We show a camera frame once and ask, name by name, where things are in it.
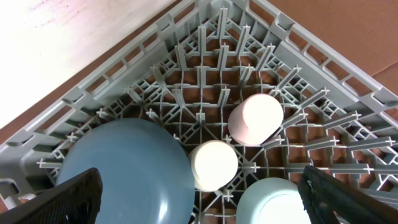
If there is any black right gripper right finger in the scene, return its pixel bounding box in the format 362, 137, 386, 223
297, 166, 397, 223

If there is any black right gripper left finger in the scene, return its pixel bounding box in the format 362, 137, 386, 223
1, 167, 103, 224

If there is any light blue bowl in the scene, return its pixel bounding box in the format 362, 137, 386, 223
236, 177, 311, 224

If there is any dark blue plate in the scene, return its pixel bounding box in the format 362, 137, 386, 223
57, 118, 195, 224

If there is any pink cup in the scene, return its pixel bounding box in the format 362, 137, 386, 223
228, 93, 284, 146

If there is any cream white cup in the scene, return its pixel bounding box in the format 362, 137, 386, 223
188, 140, 238, 192

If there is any grey dishwasher rack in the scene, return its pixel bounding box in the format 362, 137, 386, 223
1, 1, 397, 223

